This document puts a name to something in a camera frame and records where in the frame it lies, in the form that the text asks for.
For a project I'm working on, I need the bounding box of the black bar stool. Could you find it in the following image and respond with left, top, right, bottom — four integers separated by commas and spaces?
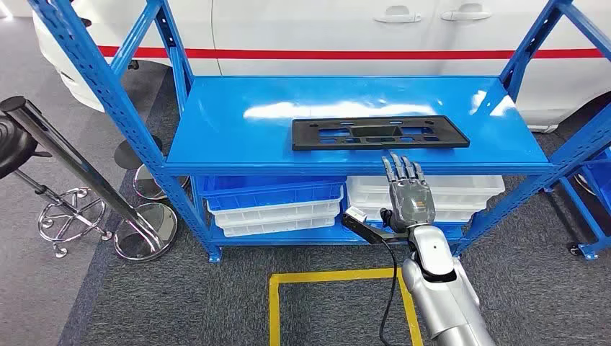
0, 113, 114, 260

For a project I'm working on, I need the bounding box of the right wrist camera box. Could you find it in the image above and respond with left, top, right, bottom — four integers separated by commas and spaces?
341, 206, 412, 244

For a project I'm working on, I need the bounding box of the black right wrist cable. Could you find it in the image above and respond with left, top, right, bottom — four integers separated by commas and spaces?
378, 234, 399, 346

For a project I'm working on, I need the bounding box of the chrome stanchion post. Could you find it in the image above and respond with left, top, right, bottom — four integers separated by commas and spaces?
113, 135, 190, 202
0, 95, 179, 262

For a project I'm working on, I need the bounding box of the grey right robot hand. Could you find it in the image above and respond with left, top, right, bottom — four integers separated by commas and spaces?
379, 151, 437, 235

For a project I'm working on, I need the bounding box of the blue metal shelf rack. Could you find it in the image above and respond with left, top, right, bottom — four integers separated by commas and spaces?
558, 148, 611, 261
26, 0, 611, 265

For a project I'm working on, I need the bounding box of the yellow floor tape square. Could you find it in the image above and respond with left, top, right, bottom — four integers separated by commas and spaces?
268, 267, 425, 346

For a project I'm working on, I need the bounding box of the black plastic frame part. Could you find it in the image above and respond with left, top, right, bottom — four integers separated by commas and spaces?
291, 115, 471, 152

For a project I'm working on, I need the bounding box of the white car red stripe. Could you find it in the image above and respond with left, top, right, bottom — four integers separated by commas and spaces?
30, 0, 611, 135

